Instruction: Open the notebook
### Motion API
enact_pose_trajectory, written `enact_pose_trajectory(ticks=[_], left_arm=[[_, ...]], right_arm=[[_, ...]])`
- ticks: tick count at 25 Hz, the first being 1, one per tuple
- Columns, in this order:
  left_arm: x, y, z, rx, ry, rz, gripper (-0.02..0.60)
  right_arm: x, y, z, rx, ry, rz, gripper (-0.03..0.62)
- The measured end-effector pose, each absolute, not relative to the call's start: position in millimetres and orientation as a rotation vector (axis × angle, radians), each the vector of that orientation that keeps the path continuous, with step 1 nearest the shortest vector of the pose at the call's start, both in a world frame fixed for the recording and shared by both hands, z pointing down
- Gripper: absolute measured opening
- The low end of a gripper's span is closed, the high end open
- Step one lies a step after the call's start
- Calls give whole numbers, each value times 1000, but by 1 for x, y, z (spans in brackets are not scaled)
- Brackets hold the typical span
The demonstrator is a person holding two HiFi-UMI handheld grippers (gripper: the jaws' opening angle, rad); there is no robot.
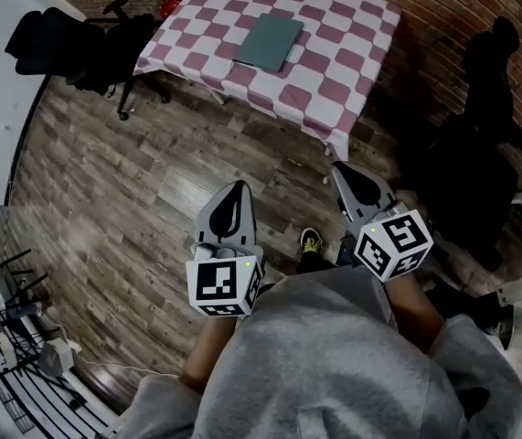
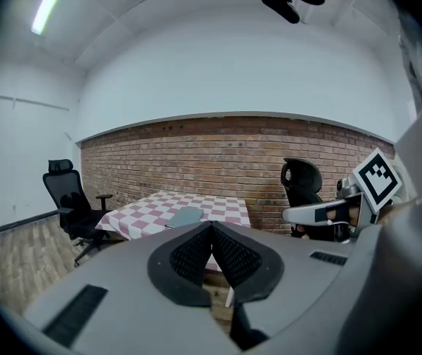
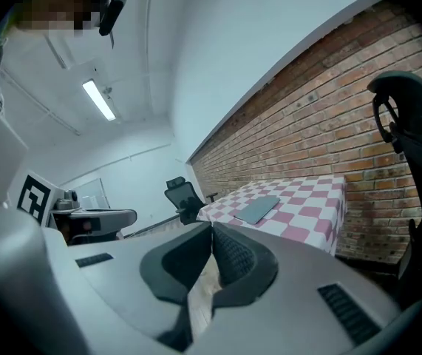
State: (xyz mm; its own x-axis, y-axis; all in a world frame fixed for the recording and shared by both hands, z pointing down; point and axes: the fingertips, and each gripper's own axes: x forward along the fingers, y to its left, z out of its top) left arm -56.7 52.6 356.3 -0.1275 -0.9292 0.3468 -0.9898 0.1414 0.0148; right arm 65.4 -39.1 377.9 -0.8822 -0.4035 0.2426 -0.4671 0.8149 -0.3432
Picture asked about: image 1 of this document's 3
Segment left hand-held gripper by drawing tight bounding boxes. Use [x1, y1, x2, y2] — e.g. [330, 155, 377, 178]
[186, 179, 266, 318]

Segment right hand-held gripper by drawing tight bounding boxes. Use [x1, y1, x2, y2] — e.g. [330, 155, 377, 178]
[331, 161, 435, 284]

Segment grey item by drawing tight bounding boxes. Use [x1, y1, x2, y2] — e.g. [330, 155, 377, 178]
[232, 13, 305, 73]

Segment person's left forearm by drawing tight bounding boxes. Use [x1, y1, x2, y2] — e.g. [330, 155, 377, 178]
[179, 314, 249, 395]

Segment person's right forearm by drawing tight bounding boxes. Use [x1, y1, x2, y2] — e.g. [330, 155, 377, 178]
[382, 271, 448, 354]

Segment black shoe with yellow laces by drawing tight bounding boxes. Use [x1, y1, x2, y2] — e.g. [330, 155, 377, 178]
[297, 227, 324, 264]

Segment person's dark trousers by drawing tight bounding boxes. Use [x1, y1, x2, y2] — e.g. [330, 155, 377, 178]
[295, 234, 358, 277]

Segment black mesh office chair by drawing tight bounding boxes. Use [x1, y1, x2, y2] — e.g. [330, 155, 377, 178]
[4, 0, 173, 122]
[397, 16, 522, 273]

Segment table with checkered cloth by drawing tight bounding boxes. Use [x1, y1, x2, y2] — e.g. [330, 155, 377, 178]
[133, 0, 402, 162]

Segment person's grey sweatshirt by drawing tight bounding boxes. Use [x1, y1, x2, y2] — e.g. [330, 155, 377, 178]
[117, 265, 522, 439]

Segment black antenna router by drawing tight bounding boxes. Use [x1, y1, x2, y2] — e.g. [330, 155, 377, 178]
[0, 248, 52, 313]

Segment white box device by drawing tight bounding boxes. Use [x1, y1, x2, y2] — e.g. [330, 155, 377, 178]
[37, 337, 76, 378]

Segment red box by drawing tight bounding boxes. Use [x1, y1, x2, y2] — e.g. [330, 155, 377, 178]
[159, 0, 195, 19]

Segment black metal rack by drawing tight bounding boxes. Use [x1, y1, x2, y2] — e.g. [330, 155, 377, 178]
[0, 244, 123, 439]

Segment white cable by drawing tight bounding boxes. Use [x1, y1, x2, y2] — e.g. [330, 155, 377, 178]
[71, 348, 180, 380]

